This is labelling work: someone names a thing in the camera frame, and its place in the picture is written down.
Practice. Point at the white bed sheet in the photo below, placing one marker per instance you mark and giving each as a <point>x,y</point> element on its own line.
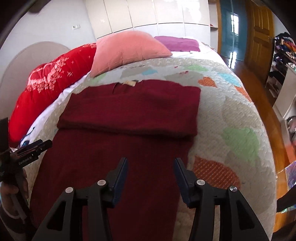
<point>48,111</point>

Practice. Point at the quilted heart-pattern bedspread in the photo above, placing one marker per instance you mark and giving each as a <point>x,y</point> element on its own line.
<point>231,129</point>

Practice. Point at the wooden door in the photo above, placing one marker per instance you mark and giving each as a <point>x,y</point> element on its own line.
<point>259,34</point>

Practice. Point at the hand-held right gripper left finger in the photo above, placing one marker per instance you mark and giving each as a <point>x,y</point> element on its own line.
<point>120,178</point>

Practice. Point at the red patterned pillow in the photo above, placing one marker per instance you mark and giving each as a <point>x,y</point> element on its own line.
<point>44,88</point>

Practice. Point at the dark red knitted sweater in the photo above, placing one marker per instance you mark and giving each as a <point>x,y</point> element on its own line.
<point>129,120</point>

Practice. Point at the white wardrobe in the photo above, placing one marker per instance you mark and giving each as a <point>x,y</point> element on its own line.
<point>152,16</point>

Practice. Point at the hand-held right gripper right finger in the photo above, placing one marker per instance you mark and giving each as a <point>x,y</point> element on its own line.
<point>182,178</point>

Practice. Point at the purple pillow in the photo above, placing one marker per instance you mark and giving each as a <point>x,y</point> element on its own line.
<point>179,43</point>

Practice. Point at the pink knitted pillow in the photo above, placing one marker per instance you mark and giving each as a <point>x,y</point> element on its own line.
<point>129,52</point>

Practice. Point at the clothes rack with clothes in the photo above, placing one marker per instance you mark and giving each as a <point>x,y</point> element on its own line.
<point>281,62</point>

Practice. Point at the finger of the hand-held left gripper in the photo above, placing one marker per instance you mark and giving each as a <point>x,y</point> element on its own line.
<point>38,146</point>

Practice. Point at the beige rounded headboard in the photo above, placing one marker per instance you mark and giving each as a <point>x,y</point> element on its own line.
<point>20,69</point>

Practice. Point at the person's left hand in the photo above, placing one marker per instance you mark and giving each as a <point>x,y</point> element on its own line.
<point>12,197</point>

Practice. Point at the white wall socket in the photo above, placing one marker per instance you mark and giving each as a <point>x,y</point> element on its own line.
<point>76,26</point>

